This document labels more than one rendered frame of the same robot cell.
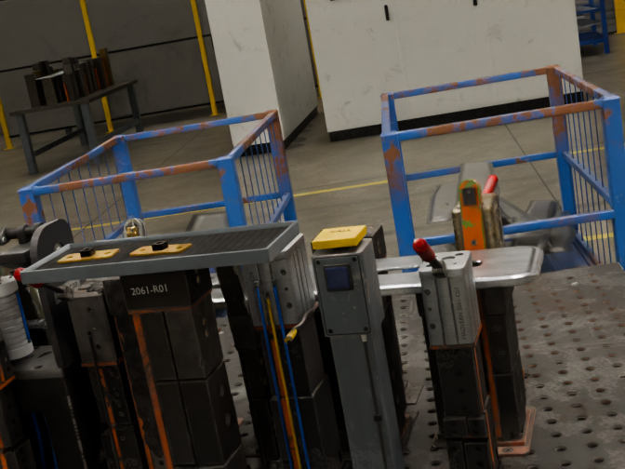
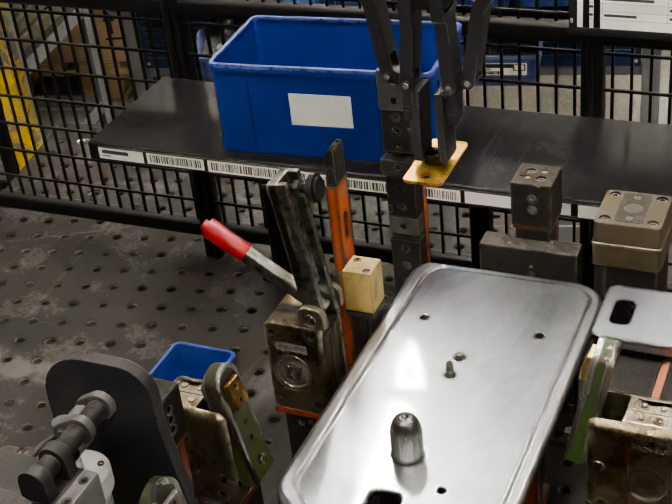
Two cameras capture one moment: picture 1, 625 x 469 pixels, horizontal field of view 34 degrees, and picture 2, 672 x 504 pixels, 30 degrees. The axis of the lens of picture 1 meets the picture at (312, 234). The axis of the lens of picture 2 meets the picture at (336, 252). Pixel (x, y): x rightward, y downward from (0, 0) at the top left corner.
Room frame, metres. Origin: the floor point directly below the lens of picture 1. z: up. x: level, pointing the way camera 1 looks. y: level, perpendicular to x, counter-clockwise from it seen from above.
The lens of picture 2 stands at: (1.95, -0.26, 1.81)
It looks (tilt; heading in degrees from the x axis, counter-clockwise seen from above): 32 degrees down; 98
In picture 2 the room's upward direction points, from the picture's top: 7 degrees counter-clockwise
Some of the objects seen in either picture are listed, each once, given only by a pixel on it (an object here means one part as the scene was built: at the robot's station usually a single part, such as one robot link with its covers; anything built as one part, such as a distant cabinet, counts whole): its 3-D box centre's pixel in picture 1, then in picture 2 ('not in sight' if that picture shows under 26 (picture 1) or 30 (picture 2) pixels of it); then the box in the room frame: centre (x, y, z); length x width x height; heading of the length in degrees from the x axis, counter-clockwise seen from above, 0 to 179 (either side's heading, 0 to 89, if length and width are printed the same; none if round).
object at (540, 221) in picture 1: (497, 210); not in sight; (3.94, -0.75, 0.47); 1.20 x 0.80 x 0.95; 174
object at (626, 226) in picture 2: not in sight; (629, 334); (2.12, 0.98, 0.88); 0.08 x 0.08 x 0.36; 71
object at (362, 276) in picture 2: not in sight; (375, 394); (1.81, 0.88, 0.88); 0.04 x 0.04 x 0.36; 71
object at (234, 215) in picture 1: (186, 253); not in sight; (4.15, 0.54, 0.47); 1.20 x 0.80 x 0.95; 172
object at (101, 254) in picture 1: (87, 253); not in sight; (1.40, 0.32, 1.17); 0.08 x 0.04 x 0.01; 74
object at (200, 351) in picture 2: not in sight; (193, 394); (1.54, 1.06, 0.74); 0.11 x 0.10 x 0.09; 71
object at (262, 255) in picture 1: (160, 252); not in sight; (1.37, 0.21, 1.16); 0.37 x 0.14 x 0.02; 71
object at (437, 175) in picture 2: not in sight; (435, 157); (1.91, 0.77, 1.25); 0.08 x 0.04 x 0.01; 72
